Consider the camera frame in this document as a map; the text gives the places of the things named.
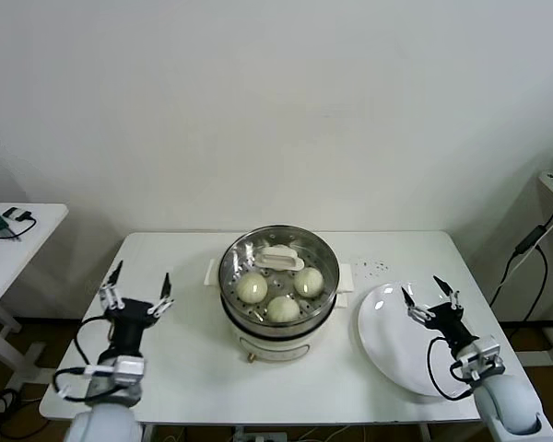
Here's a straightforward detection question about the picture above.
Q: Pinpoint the white side table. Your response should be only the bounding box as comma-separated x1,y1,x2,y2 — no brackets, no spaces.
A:
0,202,69,392

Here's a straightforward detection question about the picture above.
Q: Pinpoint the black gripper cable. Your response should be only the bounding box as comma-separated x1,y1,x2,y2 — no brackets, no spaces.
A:
427,335,476,401
52,316,121,402

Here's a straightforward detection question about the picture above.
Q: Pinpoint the black power brick cable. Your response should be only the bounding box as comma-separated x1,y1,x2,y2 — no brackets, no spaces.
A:
488,197,553,332

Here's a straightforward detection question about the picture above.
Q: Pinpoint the white steamed baozi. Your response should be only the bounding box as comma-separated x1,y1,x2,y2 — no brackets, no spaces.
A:
266,296,301,323
293,268,324,297
236,272,268,304

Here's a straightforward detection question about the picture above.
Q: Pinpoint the grey power strip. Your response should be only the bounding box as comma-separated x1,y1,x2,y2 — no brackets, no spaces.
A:
232,430,289,442

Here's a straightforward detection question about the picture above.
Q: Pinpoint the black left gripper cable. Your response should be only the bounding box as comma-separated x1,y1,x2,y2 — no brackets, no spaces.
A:
52,316,121,402

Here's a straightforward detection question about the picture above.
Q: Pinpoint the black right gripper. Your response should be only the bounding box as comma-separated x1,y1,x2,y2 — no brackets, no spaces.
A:
400,274,481,356

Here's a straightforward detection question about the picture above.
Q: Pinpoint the large white round plate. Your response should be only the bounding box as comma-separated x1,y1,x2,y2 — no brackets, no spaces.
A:
357,282,481,397

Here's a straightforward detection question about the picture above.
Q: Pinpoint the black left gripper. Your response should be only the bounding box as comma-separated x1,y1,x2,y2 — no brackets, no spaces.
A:
98,260,175,363

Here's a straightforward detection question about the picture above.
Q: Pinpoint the white electric cooker base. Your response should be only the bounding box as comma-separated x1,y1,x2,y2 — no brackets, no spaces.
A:
220,287,350,365

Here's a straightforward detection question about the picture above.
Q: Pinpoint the round glass pot lid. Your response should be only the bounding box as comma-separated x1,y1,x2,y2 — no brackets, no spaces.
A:
218,225,340,320

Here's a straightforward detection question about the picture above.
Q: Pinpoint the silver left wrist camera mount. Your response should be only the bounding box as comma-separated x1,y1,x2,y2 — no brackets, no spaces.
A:
85,354,147,389

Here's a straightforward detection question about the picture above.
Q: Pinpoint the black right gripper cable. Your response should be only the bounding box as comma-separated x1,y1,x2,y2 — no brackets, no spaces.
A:
427,335,476,401

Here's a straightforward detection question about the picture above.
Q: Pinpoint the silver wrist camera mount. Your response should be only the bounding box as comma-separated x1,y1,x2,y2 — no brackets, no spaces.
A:
85,354,147,389
451,335,506,381

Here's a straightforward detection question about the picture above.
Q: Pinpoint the perforated steel steamer basket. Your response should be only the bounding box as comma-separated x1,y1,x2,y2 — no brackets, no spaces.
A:
204,224,354,333

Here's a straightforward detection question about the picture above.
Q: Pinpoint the black floor cable bundle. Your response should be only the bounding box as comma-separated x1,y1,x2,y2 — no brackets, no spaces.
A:
0,389,45,438

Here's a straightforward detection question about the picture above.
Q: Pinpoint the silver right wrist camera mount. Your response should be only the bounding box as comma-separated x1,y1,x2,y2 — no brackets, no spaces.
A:
451,335,506,381

